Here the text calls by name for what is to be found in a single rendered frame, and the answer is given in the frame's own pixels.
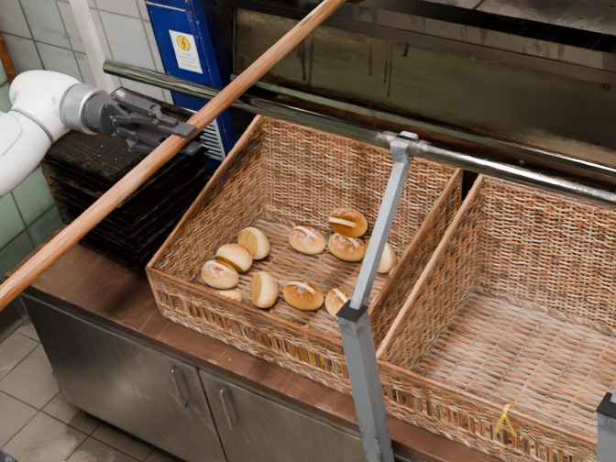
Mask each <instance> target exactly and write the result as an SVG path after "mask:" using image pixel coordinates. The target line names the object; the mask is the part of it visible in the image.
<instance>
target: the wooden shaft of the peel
mask: <svg viewBox="0 0 616 462"><path fill-rule="evenodd" d="M345 1H346V0H324V1H323V2H322V3H321V4H320V5H319V6H318V7H316V8H315V10H314V11H312V12H311V13H310V14H309V15H308V16H307V17H306V18H304V19H303V20H302V21H301V22H300V23H299V24H298V25H296V26H295V27H294V28H293V29H292V30H291V31H289V32H288V33H287V34H286V35H285V36H284V37H283V38H281V39H280V40H279V41H278V42H277V43H276V44H275V45H273V46H272V47H271V48H270V49H269V50H268V51H266V52H265V53H264V54H263V55H262V56H261V57H260V58H258V59H257V60H256V61H255V62H254V63H253V64H251V65H250V66H249V67H248V68H247V69H246V70H245V71H243V72H242V73H241V74H240V75H239V76H238V77H237V78H235V79H234V80H233V81H232V82H231V83H230V84H228V85H227V87H226V88H225V89H224V90H223V91H221V92H220V93H219V94H218V95H217V96H216V97H215V98H213V99H212V100H211V101H210V102H209V103H208V104H206V105H205V106H204V107H203V108H202V109H201V110H200V111H198V112H197V113H196V114H195V115H194V116H193V117H191V118H190V119H189V120H188V121H187V122H186V124H190V125H193V126H197V130H196V131H195V132H194V133H193V134H192V135H190V136H189V137H188V138H185V137H179V136H175V135H171V136H170V137H168V138H167V139H166V140H165V141H164V142H163V143H162V144H161V145H159V146H158V147H157V148H156V149H155V150H154V151H152V152H151V153H150V154H149V155H148V156H147V157H146V158H144V159H143V160H142V161H141V162H140V163H139V164H138V165H137V166H136V167H135V168H134V169H133V170H132V171H130V172H129V173H128V174H127V175H126V176H125V177H124V178H122V179H121V180H120V181H119V182H118V183H117V184H115V185H114V186H113V187H112V188H111V189H110V190H109V191H107V192H106V193H105V194H104V195H103V196H102V197H101V198H99V199H98V200H97V201H96V202H95V203H94V204H92V205H91V206H90V207H89V208H88V209H87V210H86V211H84V212H83V213H82V214H81V215H80V216H79V217H77V218H76V219H75V220H74V221H73V222H72V223H71V224H70V225H68V226H67V227H66V228H65V229H64V230H63V231H61V232H60V233H59V234H58V235H57V236H56V237H54V238H53V239H52V240H51V241H50V242H49V243H48V244H47V245H46V246H45V247H44V248H43V249H41V250H40V251H39V252H38V253H37V254H36V255H35V256H34V257H33V258H31V259H30V260H29V261H28V262H27V263H26V264H24V265H23V266H22V267H21V268H20V269H19V270H18V271H16V272H15V273H14V274H13V275H12V276H11V277H10V278H8V279H7V280H6V281H5V282H4V283H3V284H1V285H0V312H1V311H2V310H3V309H4V308H5V307H6V306H7V305H8V304H9V303H11V302H12V301H13V300H14V299H15V298H16V297H17V296H18V295H19V294H20V293H21V292H22V291H23V290H25V289H26V288H27V287H28V286H29V285H30V284H31V283H32V282H33V281H34V280H36V279H37V278H38V277H39V276H40V275H41V274H42V273H43V272H44V271H46V270H47V269H48V268H49V267H50V266H51V265H52V264H54V263H55V262H56V261H57V260H58V259H59V258H60V257H61V256H63V255H64V254H65V253H66V252H67V251H68V250H69V249H70V248H72V247H73V246H74V245H75V244H76V243H77V242H78V241H79V240H80V239H82V238H83V237H84V236H85V235H86V234H87V233H88V232H90V231H91V230H92V229H93V228H94V227H95V226H96V225H97V224H99V223H100V222H101V221H102V220H103V219H104V218H105V217H106V216H107V215H109V214H110V213H111V212H112V211H113V210H114V209H115V208H116V207H118V206H119V205H120V204H121V203H122V202H123V201H124V200H125V199H126V198H127V197H128V196H129V195H130V194H131V193H132V192H134V191H135V190H136V189H137V188H138V187H139V186H140V185H141V184H142V183H144V182H145V181H146V180H147V179H148V178H149V177H150V176H151V175H153V174H154V173H155V172H156V171H157V170H158V169H159V168H161V167H162V166H163V165H164V164H165V163H166V162H167V161H168V160H170V159H171V158H172V157H173V156H174V155H175V154H176V153H177V152H178V151H180V150H181V149H182V148H183V147H184V146H185V145H186V144H187V143H189V142H190V141H191V140H192V139H193V138H194V137H195V136H197V135H198V134H199V133H200V132H201V131H202V130H203V129H204V128H205V127H207V126H208V125H209V124H210V123H211V122H212V121H213V120H214V119H216V118H217V117H218V116H219V115H220V114H221V113H222V112H223V111H225V110H226V109H227V108H228V107H229V106H230V105H231V104H232V103H234V102H235V100H236V99H237V98H238V97H239V96H240V95H242V94H243V93H244V92H245V91H246V90H247V89H248V88H249V87H251V86H252V85H253V84H254V83H255V82H256V81H257V80H258V79H260V78H261V77H262V76H263V75H264V74H265V73H266V72H268V71H269V70H270V69H271V68H272V67H273V66H274V65H275V64H276V63H278V62H279V61H280V60H281V59H282V58H283V57H284V56H285V55H287V54H288V53H289V52H290V51H291V50H292V49H293V48H294V47H296V46H297V45H298V44H299V43H300V42H301V41H302V40H303V39H305V38H306V37H307V36H308V35H309V34H310V33H311V32H312V31H314V30H315V29H316V28H317V27H318V26H319V25H320V24H321V23H323V22H324V21H325V20H326V19H327V18H328V17H329V16H331V15H332V14H333V13H334V12H335V11H336V10H337V9H338V8H339V7H340V6H341V5H342V4H344V3H345Z"/></svg>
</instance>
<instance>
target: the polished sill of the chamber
mask: <svg viewBox="0 0 616 462"><path fill-rule="evenodd" d="M259 1H263V2H268V3H272V4H277V5H282V6H290V7H295V8H300V9H304V10H309V11H314V10H315V9H316V8H317V7H318V6H319V5H320V4H322V3H323V1H324V0H259ZM332 16H337V17H345V18H350V19H355V20H359V21H364V22H369V23H373V24H378V25H382V26H387V27H392V28H400V29H405V30H410V31H413V32H418V33H423V34H427V35H432V36H437V37H441V38H446V39H454V40H459V41H464V42H468V43H473V44H478V45H482V46H487V47H492V48H496V49H501V50H509V51H514V52H519V53H523V54H528V55H533V56H537V57H542V58H547V59H551V60H556V61H564V62H569V63H574V64H578V65H583V66H588V67H592V68H597V69H602V70H606V71H611V72H616V36H614V35H609V34H604V33H599V32H594V31H588V30H584V29H579V28H573V27H564V26H559V25H554V24H549V23H544V22H539V21H533V20H529V19H523V18H518V17H513V16H505V15H499V14H494V13H489V12H484V11H478V10H474V9H468V8H464V7H458V6H453V5H444V4H438V3H434V2H429V1H424V0H346V1H345V2H344V3H343V4H342V5H341V6H340V7H338V8H337V10H336V11H335V12H334V13H333V14H332Z"/></svg>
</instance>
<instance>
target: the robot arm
mask: <svg viewBox="0 0 616 462"><path fill-rule="evenodd" d="M9 96H10V101H11V104H12V106H13V107H12V108H11V110H10V111H9V112H8V113H7V114H6V113H3V112H1V111H0V196H2V195H5V194H7V193H10V192H11V191H13V190H14V189H15V188H16V187H17V186H18V185H19V184H21V183H22V182H23V181H24V180H25V179H26V178H27V177H28V176H29V175H30V174H31V172H32V171H33V170H34V169H36V168H37V166H38V165H39V164H40V162H41V161H42V160H43V158H44V156H45V154H46V153H47V151H48V150H49V148H50V147H51V145H52V144H53V143H54V142H55V141H56V140H57V139H59V138H60V137H61V136H63V135H64V134H66V133H67V132H69V131H71V130H76V131H80V132H83V133H85V134H89V135H96V134H101V135H105V136H118V137H120V138H122V139H123V140H126V142H127V143H128V145H129V147H128V148H127V149H128V151H129V152H131V153H132V152H136V151H137V152H142V153H146V154H150V153H151V152H152V151H154V150H155V149H156V148H157V147H158V146H159V145H161V144H162V143H163V142H164V141H165V140H166V139H167V138H169V137H166V136H164V135H162V134H160V133H158V132H156V131H154V130H151V129H149V128H147V127H145V125H144V124H147V125H153V126H154V127H157V128H158V130H159V131H163V132H166V133H169V134H172V135H175V136H179V137H182V138H188V137H189V136H190V135H192V134H193V133H194V132H195V131H196V130H197V126H193V125H190V124H186V123H183V122H180V121H178V120H177V119H176V118H173V117H169V116H166V115H165V114H163V113H162V112H161V111H160V109H161V106H160V105H159V104H156V103H153V102H151V101H149V100H146V99H143V98H141V97H138V96H135V95H133V94H131V93H128V92H127V91H125V90H124V89H123V88H119V89H118V90H117V91H116V92H114V93H113V94H112V95H109V93H107V92H106V91H105V90H103V89H100V88H96V87H93V86H90V85H88V84H85V83H81V82H79V81H78V80H76V79H74V78H72V77H71V76H68V75H65V74H62V73H58V72H55V71H25V72H23V73H21V74H19V75H18V76H17V77H16V78H15V79H14V80H13V82H12V84H11V86H10V91H9ZM150 108H151V109H150ZM201 147H202V144H201V143H199V142H195V141H192V140H191V141H190V142H189V143H187V144H186V145H185V146H184V147H183V148H182V149H181V150H180V151H178V152H177V153H181V152H182V153H185V154H188V155H191V156H192V155H193V154H194V153H195V152H196V151H198V150H199V149H200V148H201Z"/></svg>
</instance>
